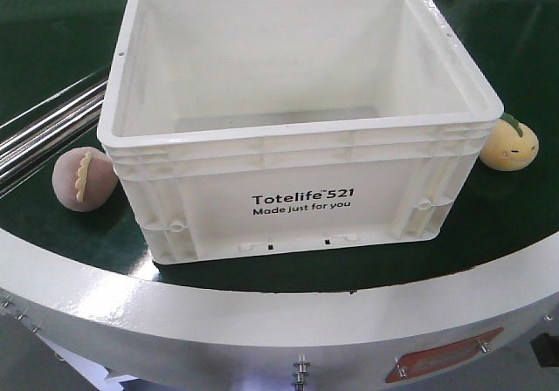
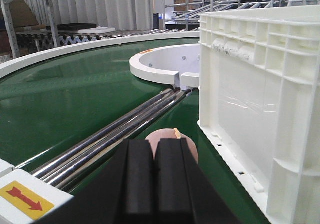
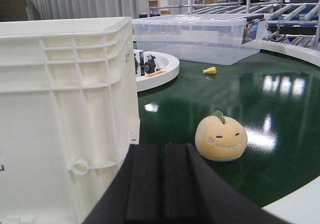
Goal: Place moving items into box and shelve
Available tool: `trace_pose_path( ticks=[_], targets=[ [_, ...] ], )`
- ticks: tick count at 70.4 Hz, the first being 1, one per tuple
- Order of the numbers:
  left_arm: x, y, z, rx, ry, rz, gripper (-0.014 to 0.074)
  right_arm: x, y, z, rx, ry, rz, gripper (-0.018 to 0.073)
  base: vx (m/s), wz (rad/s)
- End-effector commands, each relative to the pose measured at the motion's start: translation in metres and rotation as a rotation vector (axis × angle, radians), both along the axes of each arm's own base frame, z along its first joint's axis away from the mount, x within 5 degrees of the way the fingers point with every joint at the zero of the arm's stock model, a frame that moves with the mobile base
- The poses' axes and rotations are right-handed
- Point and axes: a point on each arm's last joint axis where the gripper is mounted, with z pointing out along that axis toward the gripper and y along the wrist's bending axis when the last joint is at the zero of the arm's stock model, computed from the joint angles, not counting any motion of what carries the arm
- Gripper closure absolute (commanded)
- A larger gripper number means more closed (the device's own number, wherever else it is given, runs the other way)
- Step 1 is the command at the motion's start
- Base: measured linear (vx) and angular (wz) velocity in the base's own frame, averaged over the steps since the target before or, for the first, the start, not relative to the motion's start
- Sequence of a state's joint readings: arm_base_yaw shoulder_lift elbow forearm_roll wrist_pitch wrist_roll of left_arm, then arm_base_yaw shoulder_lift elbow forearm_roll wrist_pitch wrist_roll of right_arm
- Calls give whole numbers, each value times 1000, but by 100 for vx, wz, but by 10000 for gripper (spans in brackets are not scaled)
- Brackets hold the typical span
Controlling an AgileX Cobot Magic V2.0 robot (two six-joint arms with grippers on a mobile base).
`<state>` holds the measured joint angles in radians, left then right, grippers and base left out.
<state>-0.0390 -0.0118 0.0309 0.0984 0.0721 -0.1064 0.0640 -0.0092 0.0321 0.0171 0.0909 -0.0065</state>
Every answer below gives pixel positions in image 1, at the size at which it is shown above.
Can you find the white plastic Totelife crate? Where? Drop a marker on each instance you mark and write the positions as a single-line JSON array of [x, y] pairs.
[[250, 127]]

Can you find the pink plush ball toy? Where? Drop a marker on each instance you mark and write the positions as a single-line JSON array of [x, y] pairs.
[[83, 179]]

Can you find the yellow plush fruit toy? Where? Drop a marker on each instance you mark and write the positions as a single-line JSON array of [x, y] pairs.
[[511, 146]]

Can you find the white curved conveyor rim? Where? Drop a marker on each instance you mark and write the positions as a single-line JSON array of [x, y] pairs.
[[215, 340]]

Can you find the orange label plate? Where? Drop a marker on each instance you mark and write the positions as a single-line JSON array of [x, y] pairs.
[[412, 365]]

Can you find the chrome roller bars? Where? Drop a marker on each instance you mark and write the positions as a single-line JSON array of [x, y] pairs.
[[34, 136]]

